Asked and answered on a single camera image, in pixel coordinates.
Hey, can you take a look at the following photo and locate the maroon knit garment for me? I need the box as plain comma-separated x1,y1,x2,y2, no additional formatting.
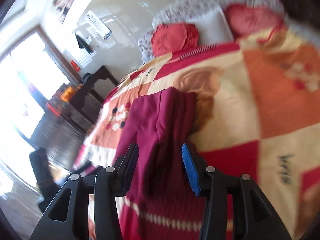
113,87,208,218

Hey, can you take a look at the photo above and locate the dark wooden side table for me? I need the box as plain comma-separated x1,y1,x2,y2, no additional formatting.
32,65,119,153

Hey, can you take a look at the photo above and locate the red orange patterned blanket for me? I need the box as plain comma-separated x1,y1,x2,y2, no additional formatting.
76,28,319,239

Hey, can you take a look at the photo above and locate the orange item on table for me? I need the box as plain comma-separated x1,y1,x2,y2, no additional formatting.
60,86,76,102

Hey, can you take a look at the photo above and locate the white square pillow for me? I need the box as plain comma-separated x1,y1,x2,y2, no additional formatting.
186,7,234,46

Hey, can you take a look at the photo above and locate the red heart pillow left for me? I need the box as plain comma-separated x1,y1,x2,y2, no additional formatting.
151,22,199,57

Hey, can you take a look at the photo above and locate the red heart pillow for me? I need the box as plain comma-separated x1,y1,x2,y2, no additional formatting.
223,4,283,39
151,22,199,57

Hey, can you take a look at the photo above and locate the red heart pillow right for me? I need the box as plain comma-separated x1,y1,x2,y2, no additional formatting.
223,4,283,39

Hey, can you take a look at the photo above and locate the floral padded headboard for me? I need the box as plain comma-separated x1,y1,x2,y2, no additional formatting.
138,0,284,63

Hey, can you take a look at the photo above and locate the red wall sticker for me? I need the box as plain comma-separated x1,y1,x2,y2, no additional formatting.
71,60,81,72

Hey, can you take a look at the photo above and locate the dark cloth hanging on wall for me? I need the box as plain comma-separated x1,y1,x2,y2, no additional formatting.
75,34,94,54

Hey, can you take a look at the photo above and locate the white wall calendar poster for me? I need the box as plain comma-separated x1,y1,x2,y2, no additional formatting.
85,10,112,40

